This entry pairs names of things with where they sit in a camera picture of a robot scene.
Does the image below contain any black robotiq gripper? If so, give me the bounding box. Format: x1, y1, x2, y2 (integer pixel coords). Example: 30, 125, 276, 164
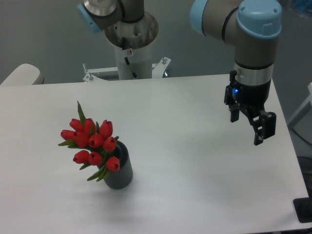
224, 70, 276, 146

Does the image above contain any red tulip bouquet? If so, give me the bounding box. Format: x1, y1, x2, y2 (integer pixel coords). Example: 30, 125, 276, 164
58, 102, 121, 182

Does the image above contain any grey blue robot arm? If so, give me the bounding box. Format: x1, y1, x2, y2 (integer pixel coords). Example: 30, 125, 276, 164
77, 0, 282, 145

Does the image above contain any dark grey ribbed vase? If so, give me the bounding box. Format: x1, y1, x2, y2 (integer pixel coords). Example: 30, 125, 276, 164
104, 141, 133, 190

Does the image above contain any black device at table edge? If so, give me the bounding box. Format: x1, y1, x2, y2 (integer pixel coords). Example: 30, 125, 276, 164
293, 197, 312, 223

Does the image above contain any white chair armrest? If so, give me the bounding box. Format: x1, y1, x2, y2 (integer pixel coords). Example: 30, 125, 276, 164
0, 63, 44, 87

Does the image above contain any white furniture frame right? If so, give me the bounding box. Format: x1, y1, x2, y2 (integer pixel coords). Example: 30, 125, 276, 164
287, 83, 312, 129

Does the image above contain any white pedestal base bracket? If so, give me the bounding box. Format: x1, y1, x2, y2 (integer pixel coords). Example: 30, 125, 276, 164
83, 57, 171, 82

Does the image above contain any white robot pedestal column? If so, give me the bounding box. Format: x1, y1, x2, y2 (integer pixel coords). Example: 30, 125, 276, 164
104, 12, 159, 80

